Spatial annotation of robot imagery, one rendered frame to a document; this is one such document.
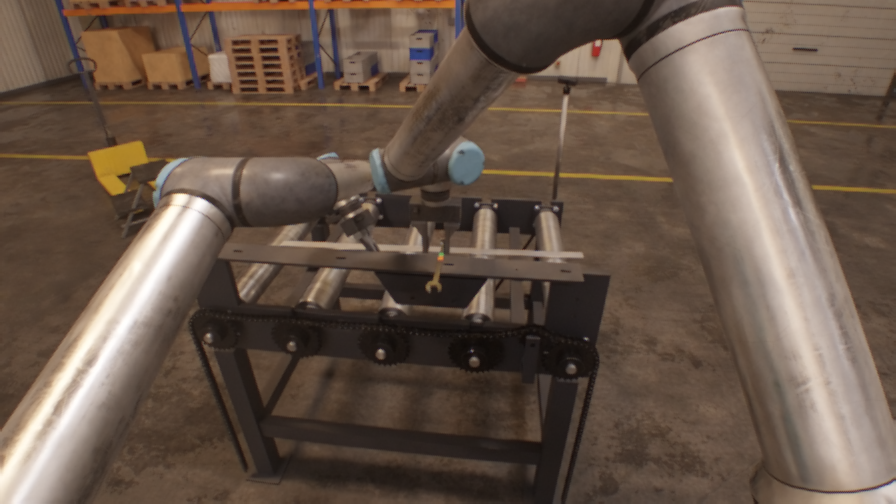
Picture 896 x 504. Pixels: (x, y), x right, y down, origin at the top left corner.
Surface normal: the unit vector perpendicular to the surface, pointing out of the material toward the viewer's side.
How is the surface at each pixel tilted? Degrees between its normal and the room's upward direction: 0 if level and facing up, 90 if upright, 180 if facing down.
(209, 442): 0
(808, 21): 90
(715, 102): 66
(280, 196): 79
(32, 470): 35
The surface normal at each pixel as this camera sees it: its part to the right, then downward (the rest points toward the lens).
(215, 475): 0.00, -0.88
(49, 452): 0.53, -0.60
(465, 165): 0.51, 0.41
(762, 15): -0.11, 0.47
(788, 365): -0.69, 0.11
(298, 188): 0.71, -0.02
